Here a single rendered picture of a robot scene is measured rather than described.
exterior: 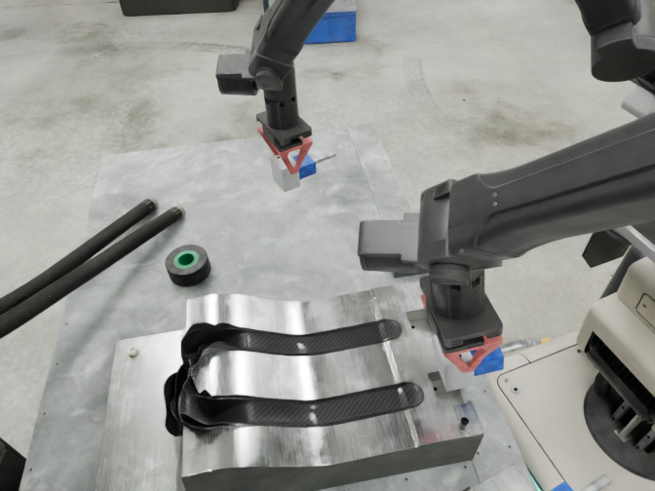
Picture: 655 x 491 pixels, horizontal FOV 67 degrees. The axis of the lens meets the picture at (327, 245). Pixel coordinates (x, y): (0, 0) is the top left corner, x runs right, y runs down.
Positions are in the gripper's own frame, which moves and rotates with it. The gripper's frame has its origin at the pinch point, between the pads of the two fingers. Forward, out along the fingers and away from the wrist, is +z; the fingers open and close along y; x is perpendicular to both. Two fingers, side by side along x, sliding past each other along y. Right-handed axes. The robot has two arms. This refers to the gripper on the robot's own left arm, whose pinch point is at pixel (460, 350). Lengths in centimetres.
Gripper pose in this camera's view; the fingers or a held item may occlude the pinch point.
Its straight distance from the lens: 65.3
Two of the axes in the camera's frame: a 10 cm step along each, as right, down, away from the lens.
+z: 1.9, 7.6, 6.2
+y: 1.4, 6.1, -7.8
